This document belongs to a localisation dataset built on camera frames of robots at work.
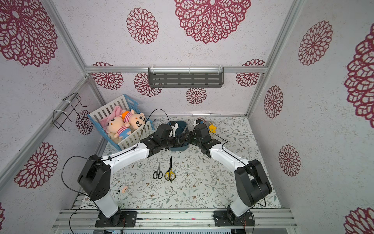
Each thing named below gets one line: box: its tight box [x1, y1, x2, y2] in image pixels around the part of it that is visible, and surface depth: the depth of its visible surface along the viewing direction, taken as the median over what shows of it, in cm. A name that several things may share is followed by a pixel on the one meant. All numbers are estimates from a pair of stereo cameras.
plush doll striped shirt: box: [105, 116, 132, 139], surface depth 98 cm
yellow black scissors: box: [164, 156, 176, 183], surface depth 91 cm
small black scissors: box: [152, 161, 164, 179], surface depth 91 cm
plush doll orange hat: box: [121, 109, 147, 130], surface depth 105 cm
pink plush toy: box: [99, 105, 126, 131], surface depth 105 cm
